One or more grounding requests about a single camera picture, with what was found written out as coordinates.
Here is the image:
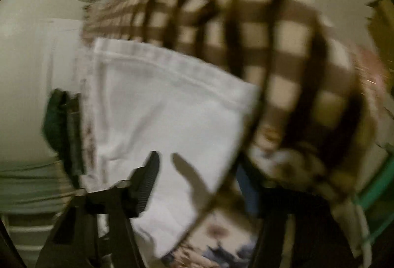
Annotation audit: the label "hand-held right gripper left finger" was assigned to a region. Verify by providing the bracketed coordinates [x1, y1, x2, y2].
[35, 151, 161, 268]

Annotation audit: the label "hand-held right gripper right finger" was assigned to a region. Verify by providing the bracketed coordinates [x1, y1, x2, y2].
[235, 160, 350, 268]

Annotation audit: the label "white pants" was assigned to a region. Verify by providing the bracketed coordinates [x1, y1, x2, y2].
[77, 37, 262, 259]

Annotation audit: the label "printed blanket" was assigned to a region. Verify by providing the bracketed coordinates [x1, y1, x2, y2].
[160, 176, 262, 268]

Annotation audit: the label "grey-green striped cloth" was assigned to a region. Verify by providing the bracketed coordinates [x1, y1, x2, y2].
[0, 160, 79, 216]

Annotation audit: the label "brown checked blanket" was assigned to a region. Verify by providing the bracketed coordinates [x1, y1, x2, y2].
[81, 0, 374, 258]

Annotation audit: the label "pink cloth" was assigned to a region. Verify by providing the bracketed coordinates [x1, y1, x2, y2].
[351, 45, 393, 111]

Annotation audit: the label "teal metal frame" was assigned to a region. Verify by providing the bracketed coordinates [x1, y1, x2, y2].
[354, 154, 394, 245]

